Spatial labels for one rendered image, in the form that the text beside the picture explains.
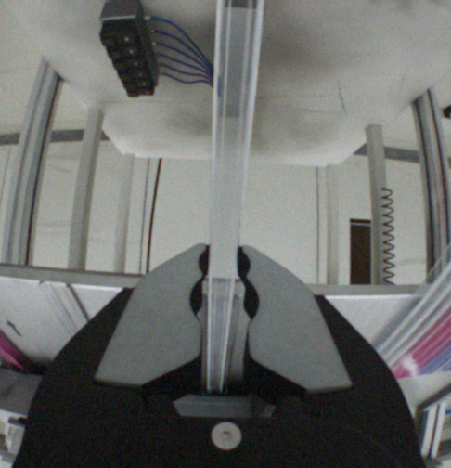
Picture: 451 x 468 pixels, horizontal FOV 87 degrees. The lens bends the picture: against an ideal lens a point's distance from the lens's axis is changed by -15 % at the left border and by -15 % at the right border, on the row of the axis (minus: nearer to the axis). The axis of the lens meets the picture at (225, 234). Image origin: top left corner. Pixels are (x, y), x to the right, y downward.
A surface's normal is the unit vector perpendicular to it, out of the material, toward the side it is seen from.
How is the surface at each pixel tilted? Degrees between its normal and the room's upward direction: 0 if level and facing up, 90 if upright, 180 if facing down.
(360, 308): 43
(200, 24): 0
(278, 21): 0
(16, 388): 133
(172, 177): 90
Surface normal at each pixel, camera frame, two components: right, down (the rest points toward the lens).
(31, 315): 0.00, 0.65
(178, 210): 0.04, -0.11
